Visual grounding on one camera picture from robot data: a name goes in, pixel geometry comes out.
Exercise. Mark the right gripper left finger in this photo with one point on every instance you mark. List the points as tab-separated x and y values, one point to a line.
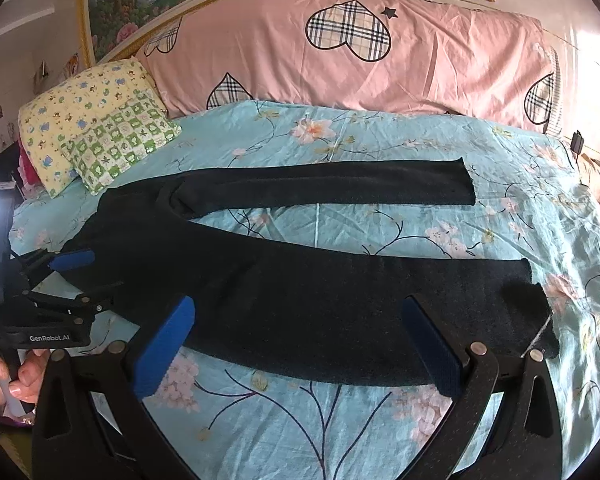
91	421

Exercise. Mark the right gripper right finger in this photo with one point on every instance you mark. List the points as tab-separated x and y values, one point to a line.
525	440

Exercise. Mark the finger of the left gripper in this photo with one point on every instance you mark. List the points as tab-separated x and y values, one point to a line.
99	298
58	261

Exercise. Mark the black pants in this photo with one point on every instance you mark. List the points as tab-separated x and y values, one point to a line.
295	310

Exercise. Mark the person's left hand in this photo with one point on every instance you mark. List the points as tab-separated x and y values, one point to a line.
26	387

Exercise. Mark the red cloth beside pillow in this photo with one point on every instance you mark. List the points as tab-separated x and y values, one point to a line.
26	170

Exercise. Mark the green checkered small pillow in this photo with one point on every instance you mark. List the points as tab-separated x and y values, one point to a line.
118	141

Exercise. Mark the light blue floral bedsheet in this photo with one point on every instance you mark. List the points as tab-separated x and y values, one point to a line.
239	422

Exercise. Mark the yellow cartoon print pillow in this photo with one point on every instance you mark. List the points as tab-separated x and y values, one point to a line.
70	108

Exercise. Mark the black clip on bed edge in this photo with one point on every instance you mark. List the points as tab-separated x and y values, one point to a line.
577	143

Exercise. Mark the pink quilt with plaid hearts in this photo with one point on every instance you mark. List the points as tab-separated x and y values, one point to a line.
395	56

